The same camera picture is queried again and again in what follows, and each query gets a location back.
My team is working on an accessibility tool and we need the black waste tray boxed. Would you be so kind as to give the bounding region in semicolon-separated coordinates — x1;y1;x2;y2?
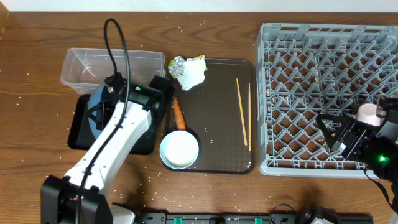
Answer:
67;94;157;155

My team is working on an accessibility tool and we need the crumpled foil and paper wrapper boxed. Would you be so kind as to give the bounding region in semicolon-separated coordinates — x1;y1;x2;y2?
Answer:
168;55;208;91

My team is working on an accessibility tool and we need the pale cup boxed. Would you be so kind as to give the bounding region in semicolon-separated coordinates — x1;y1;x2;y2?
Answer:
356;103;381;126

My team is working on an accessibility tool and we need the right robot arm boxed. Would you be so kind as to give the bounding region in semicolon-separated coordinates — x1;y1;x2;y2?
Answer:
316;96;397;213

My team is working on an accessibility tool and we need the blue plate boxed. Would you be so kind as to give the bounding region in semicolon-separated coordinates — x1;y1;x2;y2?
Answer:
88;85;116;139

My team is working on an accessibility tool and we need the orange carrot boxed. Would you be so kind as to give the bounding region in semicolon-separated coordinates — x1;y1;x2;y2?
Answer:
172;98;187;131

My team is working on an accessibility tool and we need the wooden chopstick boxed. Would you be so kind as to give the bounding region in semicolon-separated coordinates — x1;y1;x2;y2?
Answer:
236;78;248;146
248;83;252;152

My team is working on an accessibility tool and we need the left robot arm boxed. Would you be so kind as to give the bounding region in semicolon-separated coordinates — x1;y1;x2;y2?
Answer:
40;76;175;223

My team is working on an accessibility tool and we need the grey dishwasher rack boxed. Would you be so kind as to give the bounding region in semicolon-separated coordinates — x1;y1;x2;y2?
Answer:
254;23;397;179

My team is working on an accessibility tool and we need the brown serving tray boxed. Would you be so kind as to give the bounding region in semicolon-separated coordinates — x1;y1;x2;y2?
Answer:
174;58;257;174

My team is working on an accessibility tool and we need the clear plastic bin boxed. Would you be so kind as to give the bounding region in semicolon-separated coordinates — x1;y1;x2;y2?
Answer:
60;48;166;95

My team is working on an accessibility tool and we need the light blue rice bowl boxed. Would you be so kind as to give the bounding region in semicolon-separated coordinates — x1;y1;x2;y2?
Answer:
159;130;199;170

